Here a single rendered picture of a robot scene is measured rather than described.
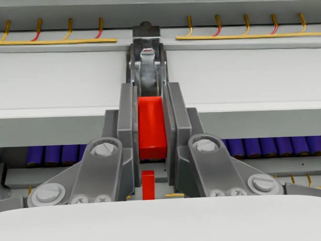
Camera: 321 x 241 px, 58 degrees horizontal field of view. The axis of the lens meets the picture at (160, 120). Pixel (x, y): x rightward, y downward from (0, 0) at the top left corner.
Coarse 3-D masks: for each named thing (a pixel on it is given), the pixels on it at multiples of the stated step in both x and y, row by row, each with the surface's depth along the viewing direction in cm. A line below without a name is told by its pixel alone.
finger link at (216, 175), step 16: (192, 144) 10; (208, 144) 10; (224, 144) 10; (192, 160) 9; (208, 160) 9; (224, 160) 9; (208, 176) 8; (224, 176) 8; (240, 176) 8; (208, 192) 8; (224, 192) 8; (240, 192) 8
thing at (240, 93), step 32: (0, 32) 21; (32, 32) 21; (64, 32) 21; (96, 32) 21; (128, 32) 21; (160, 32) 21; (192, 32) 21; (224, 32) 21; (256, 32) 22; (288, 32) 22; (0, 64) 19; (32, 64) 19; (64, 64) 19; (96, 64) 20; (192, 64) 20; (224, 64) 20; (256, 64) 20; (288, 64) 20; (320, 64) 20; (0, 96) 18; (32, 96) 18; (64, 96) 18; (96, 96) 18; (192, 96) 19; (224, 96) 19; (256, 96) 19; (288, 96) 19; (320, 96) 19; (0, 128) 19; (32, 128) 19; (64, 128) 19; (96, 128) 19; (224, 128) 21; (256, 128) 21; (288, 128) 21; (320, 128) 22
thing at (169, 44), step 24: (0, 48) 19; (24, 48) 19; (48, 48) 20; (72, 48) 20; (96, 48) 20; (120, 48) 20; (168, 48) 20; (192, 48) 20; (216, 48) 21; (240, 48) 21
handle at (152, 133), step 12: (144, 60) 17; (144, 72) 16; (156, 72) 17; (144, 84) 16; (156, 84) 16; (144, 96) 15; (156, 96) 15; (144, 108) 14; (156, 108) 14; (144, 120) 13; (156, 120) 13; (144, 132) 12; (156, 132) 12; (144, 144) 12; (156, 144) 12; (144, 156) 12; (156, 156) 12
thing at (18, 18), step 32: (0, 0) 19; (32, 0) 19; (64, 0) 19; (96, 0) 19; (128, 0) 19; (160, 0) 19; (192, 0) 19; (224, 0) 20; (256, 0) 20; (288, 0) 20; (320, 0) 20; (320, 32) 21
